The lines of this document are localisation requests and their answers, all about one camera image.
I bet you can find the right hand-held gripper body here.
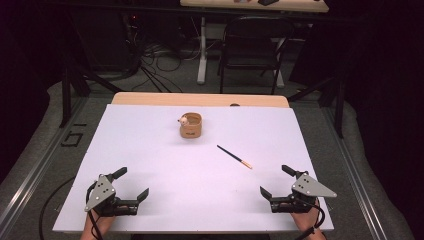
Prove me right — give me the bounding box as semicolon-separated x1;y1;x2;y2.
269;171;338;214

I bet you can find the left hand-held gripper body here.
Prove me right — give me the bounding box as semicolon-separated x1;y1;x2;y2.
84;173;139;218

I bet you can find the brown wooden pen holder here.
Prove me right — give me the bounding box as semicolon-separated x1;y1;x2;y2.
179;112;203;140

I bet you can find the person's left hand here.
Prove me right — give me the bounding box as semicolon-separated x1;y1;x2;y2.
79;209;116;240

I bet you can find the person's right hand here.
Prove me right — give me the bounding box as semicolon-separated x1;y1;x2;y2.
290;199;327;240

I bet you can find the white table board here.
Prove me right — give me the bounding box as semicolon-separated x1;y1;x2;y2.
52;103;335;234

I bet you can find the black metal stand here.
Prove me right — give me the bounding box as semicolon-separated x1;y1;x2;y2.
59;61;124;130
287;73;346;140

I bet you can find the light wooden table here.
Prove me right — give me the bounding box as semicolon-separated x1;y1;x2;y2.
110;91;291;109

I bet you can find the black folding chair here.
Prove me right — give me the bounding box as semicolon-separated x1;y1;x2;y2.
217;15;297;96

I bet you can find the wooden desk with white legs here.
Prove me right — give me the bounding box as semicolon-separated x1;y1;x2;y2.
179;0;331;89

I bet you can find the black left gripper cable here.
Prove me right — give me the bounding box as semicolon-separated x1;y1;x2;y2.
85;181;105;240

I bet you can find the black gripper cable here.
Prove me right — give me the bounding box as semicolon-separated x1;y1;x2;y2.
85;181;105;240
293;195;327;240

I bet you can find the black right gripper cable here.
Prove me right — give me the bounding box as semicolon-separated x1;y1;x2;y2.
293;195;327;240

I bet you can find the aluminium floor rail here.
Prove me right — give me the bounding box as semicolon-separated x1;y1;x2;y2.
320;105;390;240
0;99;88;236

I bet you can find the black cable on floor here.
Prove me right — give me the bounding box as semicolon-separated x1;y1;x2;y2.
38;176;77;240

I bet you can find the bundle of black floor cables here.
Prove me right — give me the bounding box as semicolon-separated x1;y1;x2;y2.
123;13;202;94

